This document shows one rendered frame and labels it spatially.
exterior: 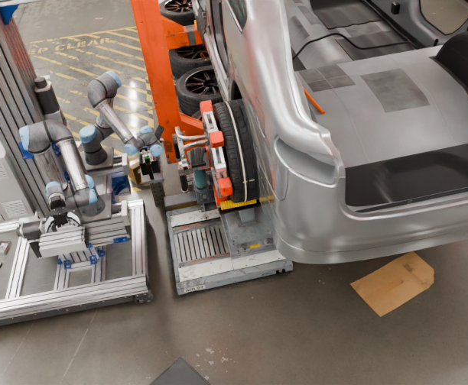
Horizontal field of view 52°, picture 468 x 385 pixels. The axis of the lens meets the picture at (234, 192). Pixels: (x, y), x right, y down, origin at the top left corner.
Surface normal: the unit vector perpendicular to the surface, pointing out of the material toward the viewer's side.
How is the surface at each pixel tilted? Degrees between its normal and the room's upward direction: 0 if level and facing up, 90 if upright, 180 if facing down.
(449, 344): 0
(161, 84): 90
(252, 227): 0
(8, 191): 90
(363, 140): 22
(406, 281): 2
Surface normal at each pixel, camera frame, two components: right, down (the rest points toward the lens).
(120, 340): -0.08, -0.74
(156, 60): 0.20, 0.65
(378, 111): 0.00, -0.44
